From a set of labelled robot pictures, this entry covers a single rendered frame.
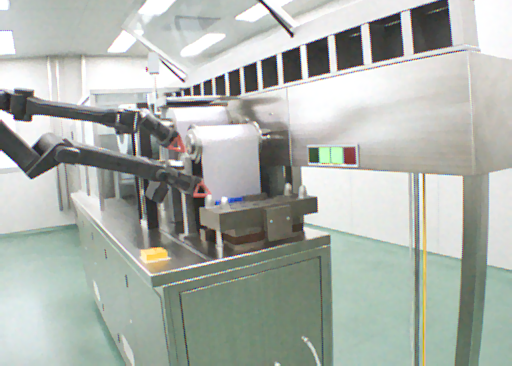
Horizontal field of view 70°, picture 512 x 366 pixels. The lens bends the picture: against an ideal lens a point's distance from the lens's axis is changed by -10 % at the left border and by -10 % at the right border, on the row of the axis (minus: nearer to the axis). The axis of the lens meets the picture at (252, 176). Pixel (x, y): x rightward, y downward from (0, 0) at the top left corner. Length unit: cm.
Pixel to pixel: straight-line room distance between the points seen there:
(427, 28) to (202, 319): 107
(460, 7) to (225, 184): 97
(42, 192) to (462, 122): 646
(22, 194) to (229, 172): 566
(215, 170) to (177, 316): 55
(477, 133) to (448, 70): 17
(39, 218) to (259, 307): 587
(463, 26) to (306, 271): 92
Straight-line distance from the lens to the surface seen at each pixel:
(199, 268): 121
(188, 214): 153
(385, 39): 129
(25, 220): 698
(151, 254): 129
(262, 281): 134
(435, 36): 118
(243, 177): 153
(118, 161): 122
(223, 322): 131
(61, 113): 143
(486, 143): 107
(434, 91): 107
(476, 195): 121
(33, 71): 702
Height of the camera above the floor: 127
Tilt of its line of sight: 6 degrees down
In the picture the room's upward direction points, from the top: 4 degrees counter-clockwise
